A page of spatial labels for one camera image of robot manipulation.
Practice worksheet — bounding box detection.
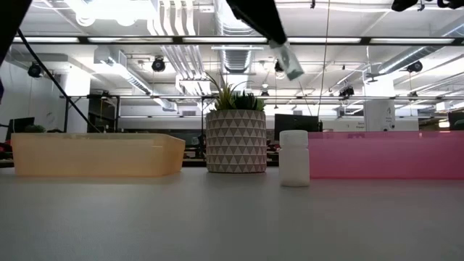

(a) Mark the green artificial succulent plant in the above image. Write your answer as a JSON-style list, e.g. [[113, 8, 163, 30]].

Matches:
[[206, 72, 265, 112]]

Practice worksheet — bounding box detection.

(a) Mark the long ceiling light strip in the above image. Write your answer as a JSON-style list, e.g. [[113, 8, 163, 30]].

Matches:
[[10, 35, 464, 46]]

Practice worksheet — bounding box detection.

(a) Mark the black computer monitor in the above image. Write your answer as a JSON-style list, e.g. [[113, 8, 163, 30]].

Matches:
[[6, 116, 36, 141], [274, 113, 323, 142]]

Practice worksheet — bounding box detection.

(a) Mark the white triangle-patterned plant pot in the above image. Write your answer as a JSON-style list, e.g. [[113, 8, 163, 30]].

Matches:
[[205, 109, 268, 174]]

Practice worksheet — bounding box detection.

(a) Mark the white opaque medicine bottle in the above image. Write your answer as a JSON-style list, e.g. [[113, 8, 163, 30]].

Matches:
[[278, 129, 311, 188]]

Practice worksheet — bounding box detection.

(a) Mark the black ceiling spotlight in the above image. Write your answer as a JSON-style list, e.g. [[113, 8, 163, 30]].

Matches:
[[151, 57, 167, 73], [406, 59, 424, 74], [27, 62, 43, 78]]

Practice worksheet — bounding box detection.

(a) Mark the white building column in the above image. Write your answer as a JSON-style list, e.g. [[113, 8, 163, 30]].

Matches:
[[363, 78, 396, 132], [59, 68, 91, 133]]

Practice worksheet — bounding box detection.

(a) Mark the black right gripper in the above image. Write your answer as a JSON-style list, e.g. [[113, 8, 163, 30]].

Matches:
[[391, 0, 464, 12]]

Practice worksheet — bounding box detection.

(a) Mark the ribbed silver air duct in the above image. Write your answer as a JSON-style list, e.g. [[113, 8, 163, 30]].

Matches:
[[217, 0, 257, 73]]

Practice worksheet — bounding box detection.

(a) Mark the pink translucent plastic bin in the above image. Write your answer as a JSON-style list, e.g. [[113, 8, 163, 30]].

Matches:
[[307, 130, 464, 181]]

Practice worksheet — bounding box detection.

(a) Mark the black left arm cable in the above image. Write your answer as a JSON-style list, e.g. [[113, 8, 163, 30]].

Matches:
[[14, 28, 102, 134]]

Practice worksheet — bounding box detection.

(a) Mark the orange translucent plastic bin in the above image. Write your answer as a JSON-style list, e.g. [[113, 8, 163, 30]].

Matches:
[[10, 132, 186, 178]]

